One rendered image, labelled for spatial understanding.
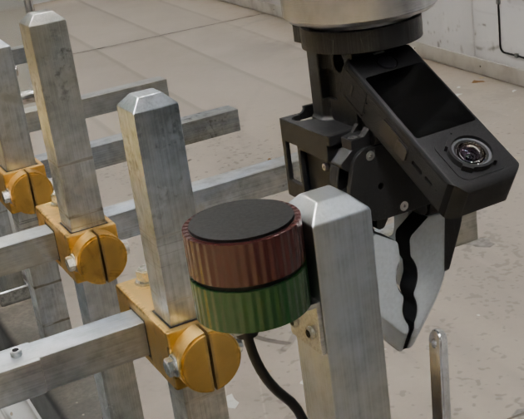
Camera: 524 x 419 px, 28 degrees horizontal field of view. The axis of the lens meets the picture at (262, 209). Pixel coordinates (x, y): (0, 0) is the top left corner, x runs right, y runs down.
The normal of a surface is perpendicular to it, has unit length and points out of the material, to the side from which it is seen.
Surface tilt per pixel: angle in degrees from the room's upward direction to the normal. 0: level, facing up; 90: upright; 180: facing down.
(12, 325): 0
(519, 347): 0
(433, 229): 90
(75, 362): 90
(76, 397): 0
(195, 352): 90
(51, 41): 90
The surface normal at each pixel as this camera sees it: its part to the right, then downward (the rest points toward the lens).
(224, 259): -0.30, 0.38
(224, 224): -0.13, -0.92
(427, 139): 0.10, -0.67
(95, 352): 0.45, 0.26
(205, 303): -0.67, 0.35
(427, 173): -0.88, 0.29
